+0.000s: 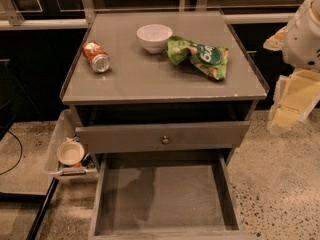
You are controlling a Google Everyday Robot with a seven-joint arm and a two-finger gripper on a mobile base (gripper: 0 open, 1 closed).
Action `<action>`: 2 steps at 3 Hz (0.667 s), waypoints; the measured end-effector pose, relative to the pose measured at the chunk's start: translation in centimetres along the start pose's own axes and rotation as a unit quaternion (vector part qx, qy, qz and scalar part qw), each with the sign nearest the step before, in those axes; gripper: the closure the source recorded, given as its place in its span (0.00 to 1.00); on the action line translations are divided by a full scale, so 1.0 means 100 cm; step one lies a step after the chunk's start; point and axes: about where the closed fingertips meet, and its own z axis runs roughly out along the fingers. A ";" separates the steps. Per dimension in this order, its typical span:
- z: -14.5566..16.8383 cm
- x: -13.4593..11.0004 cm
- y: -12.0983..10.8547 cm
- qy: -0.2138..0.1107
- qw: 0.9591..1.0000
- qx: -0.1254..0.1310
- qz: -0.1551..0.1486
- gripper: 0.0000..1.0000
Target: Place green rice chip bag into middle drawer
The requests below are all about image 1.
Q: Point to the round brass drawer knob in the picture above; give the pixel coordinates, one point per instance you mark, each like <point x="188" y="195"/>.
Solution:
<point x="165" y="140"/>

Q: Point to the black floor frame bar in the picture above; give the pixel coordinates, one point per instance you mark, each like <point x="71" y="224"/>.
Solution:
<point x="40" y="201"/>

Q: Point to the upper grey drawer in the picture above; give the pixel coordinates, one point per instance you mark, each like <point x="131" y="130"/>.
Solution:
<point x="148" y="137"/>

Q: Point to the metal railing frame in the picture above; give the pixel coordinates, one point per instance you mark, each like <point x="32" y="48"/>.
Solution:
<point x="19" y="12"/>

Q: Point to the orange soda can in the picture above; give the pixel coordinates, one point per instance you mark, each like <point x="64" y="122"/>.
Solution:
<point x="97" y="57"/>

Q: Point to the grey wooden drawer cabinet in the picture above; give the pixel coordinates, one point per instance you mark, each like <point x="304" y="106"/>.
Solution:
<point x="141" y="88"/>

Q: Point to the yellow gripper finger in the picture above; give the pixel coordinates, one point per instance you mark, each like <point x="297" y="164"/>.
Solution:
<point x="294" y="98"/>
<point x="275" y="42"/>

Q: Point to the green rice chip bag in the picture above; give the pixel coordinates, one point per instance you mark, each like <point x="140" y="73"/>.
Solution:
<point x="210" y="60"/>

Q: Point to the open middle grey drawer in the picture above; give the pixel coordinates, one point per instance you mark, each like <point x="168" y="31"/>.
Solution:
<point x="165" y="196"/>

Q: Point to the clear plastic storage bin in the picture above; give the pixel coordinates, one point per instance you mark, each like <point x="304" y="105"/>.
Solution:
<point x="84" y="171"/>

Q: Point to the small white bowl in bin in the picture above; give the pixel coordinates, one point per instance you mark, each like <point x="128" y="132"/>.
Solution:
<point x="70" y="153"/>

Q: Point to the white ceramic bowl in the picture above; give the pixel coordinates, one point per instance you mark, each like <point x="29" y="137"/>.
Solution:
<point x="154" y="37"/>

